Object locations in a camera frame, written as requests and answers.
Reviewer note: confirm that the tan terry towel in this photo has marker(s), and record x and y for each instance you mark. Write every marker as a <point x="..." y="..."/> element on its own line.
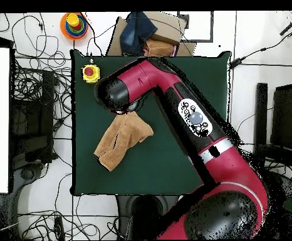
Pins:
<point x="121" y="143"/>

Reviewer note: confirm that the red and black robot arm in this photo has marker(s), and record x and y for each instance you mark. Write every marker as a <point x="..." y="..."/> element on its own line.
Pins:
<point x="206" y="140"/>

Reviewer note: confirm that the long black flat bar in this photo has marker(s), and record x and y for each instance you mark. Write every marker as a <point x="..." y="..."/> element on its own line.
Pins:
<point x="260" y="115"/>

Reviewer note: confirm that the yellow emergency stop button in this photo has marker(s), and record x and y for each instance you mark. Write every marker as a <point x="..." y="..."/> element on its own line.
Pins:
<point x="90" y="73"/>

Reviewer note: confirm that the light brown folded cloth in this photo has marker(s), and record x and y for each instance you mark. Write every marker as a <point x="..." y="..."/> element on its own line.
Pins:
<point x="158" y="49"/>

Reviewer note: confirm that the dark green tablecloth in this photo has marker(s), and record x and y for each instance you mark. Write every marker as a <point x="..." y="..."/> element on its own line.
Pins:
<point x="136" y="175"/>

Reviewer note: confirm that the pink cloth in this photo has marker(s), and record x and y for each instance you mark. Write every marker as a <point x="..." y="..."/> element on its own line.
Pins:
<point x="175" y="51"/>

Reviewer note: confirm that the blue denim jeans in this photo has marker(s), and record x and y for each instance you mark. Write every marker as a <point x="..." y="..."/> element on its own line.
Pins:
<point x="136" y="32"/>

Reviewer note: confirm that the brown cardboard box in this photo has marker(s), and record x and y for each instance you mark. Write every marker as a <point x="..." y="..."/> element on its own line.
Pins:
<point x="166" y="27"/>

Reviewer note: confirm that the black power adapter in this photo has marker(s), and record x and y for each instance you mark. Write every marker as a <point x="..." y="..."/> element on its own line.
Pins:
<point x="237" y="62"/>

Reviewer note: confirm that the black round foot knob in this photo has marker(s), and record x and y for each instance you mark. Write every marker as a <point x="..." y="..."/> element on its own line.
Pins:
<point x="27" y="173"/>

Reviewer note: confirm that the grey stand base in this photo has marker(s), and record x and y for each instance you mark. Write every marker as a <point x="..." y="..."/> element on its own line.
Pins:
<point x="23" y="185"/>

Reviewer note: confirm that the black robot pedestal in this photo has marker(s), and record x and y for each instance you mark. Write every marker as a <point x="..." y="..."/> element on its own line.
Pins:
<point x="146" y="216"/>

